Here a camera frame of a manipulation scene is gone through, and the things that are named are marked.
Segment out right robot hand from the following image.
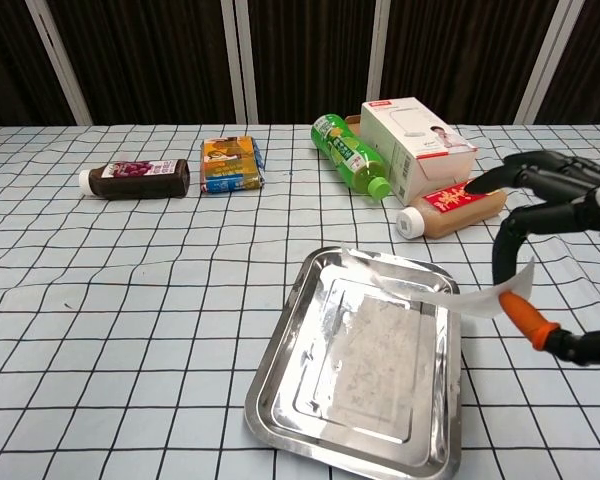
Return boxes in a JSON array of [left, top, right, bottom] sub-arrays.
[[463, 149, 600, 367]]

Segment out clear plastic sheet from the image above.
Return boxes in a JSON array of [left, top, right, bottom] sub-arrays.
[[340, 243, 536, 320]]

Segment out silver metal tray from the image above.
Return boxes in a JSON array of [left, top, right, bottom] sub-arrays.
[[243, 245, 464, 480]]

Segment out brown drink bottle red label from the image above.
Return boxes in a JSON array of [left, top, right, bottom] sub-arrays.
[[396, 180, 509, 240]]

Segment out white carton box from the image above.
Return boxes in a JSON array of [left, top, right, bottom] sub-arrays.
[[344, 96, 479, 207]]

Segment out green tea bottle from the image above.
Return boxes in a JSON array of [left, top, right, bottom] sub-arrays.
[[310, 113, 392, 202]]

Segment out orange snack packet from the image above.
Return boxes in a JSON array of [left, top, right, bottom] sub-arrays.
[[199, 134, 267, 195]]

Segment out dark grape juice bottle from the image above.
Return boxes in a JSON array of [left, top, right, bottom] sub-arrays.
[[78, 158, 191, 200]]

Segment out checkered light blue tablecloth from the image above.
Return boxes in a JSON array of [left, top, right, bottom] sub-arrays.
[[0, 123, 600, 480]]

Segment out silver aluminium frame bar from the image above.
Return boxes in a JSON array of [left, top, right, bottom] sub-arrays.
[[24, 0, 94, 126], [513, 0, 586, 125], [366, 0, 392, 104]]

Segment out double aluminium frame bar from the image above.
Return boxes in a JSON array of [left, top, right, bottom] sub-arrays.
[[219, 0, 259, 125]]

